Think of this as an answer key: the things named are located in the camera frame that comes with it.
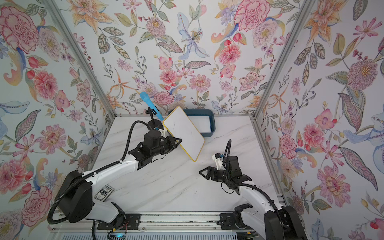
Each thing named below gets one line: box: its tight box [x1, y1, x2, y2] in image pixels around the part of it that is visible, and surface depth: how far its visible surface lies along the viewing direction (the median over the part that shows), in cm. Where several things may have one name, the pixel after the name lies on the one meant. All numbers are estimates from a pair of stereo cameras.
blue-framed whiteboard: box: [187, 115, 211, 133], surface depth 116 cm
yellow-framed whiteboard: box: [163, 105, 205, 162], surface depth 96 cm
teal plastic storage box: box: [168, 108, 216, 138], surface depth 116 cm
